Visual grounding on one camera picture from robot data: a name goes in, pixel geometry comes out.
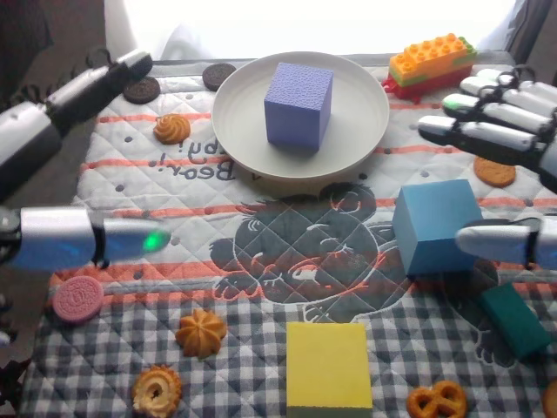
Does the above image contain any ring shaped butter cookie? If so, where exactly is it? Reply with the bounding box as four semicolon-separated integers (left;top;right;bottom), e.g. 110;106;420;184
131;364;184;417

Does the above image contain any pretzel shaped cookie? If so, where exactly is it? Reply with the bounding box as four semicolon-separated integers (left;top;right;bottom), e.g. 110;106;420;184
406;380;469;418

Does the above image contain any round tan biscuit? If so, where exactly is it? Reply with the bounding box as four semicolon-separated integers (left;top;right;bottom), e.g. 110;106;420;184
473;156;517;189

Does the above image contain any blue foam cube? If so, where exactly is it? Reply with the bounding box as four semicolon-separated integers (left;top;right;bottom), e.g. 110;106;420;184
392;179;485;276

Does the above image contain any purple foam cube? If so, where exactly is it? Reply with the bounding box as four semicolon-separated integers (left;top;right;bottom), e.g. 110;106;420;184
264;62;335;153

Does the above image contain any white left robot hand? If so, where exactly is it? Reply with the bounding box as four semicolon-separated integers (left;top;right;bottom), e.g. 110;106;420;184
0;48;172;273

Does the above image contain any yellow foam cube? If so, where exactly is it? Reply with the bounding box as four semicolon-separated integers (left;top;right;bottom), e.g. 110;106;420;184
285;322;374;418

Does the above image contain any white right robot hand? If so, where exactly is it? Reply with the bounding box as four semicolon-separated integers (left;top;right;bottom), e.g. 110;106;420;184
416;64;557;272

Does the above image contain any chocolate sandwich cookie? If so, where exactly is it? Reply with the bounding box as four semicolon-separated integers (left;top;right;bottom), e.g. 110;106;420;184
122;77;161;105
202;63;238;92

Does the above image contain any quilt with printed bear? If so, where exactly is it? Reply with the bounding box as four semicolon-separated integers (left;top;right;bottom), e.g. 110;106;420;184
17;54;557;418

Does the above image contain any cream round plate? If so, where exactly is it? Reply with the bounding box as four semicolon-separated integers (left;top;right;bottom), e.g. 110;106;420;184
211;51;391;179

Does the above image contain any orange swirl cookie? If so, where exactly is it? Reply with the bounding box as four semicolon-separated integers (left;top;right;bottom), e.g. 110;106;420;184
152;113;191;145

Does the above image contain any pink sandwich cookie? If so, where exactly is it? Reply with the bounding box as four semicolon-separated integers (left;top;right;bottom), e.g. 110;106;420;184
51;275;105;324

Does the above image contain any grey curtain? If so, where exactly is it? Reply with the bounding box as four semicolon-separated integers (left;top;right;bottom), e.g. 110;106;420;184
507;0;557;60

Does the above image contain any brown cookie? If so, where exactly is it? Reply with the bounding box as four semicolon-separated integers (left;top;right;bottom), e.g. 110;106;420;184
541;378;557;418

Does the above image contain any teal foam block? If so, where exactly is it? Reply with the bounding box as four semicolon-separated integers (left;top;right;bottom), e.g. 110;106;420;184
477;281;553;361

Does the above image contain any flower shaped cookie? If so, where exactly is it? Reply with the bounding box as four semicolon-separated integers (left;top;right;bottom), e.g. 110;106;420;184
174;307;229;359

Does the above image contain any orange and green brick toy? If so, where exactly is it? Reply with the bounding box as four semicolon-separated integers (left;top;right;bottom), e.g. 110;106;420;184
381;33;479;100

